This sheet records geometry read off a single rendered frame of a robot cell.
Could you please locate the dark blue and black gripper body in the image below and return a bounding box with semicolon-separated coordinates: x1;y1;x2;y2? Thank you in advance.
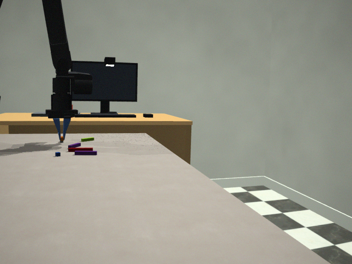
46;93;78;119

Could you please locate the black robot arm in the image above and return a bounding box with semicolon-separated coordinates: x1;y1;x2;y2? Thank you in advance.
42;0;92;96

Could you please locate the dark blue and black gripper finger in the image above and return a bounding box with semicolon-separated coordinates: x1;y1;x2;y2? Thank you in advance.
53;118;61;140
63;118;71;140

